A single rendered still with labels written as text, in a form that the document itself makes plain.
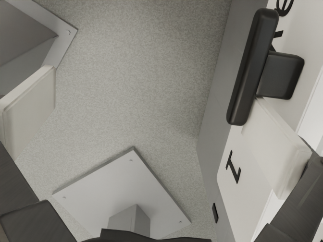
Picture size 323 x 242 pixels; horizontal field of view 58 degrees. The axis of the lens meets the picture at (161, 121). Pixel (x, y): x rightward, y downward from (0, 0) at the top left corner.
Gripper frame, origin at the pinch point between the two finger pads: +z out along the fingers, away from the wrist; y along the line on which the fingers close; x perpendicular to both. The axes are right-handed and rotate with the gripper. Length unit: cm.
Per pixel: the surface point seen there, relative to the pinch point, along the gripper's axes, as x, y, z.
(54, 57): -24, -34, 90
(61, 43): -19, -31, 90
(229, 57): -10, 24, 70
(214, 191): -45, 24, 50
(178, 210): -88, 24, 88
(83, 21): -10, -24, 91
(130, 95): -35, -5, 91
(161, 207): -87, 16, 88
